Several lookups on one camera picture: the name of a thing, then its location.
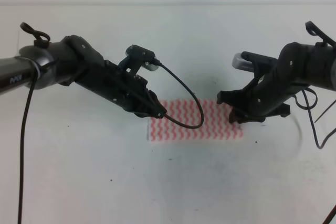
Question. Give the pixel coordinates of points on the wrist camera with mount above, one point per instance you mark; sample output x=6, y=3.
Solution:
x=137, y=57
x=257, y=64

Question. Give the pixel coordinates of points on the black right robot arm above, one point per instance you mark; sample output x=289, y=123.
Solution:
x=310, y=64

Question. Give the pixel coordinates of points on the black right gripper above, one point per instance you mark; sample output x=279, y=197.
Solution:
x=265, y=100

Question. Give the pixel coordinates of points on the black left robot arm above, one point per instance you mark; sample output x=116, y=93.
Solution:
x=73, y=59

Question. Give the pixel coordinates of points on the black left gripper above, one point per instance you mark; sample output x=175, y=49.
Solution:
x=125, y=91

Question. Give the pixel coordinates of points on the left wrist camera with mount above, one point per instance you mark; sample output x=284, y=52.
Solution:
x=137, y=57

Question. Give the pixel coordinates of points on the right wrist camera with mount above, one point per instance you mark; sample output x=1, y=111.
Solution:
x=257, y=64

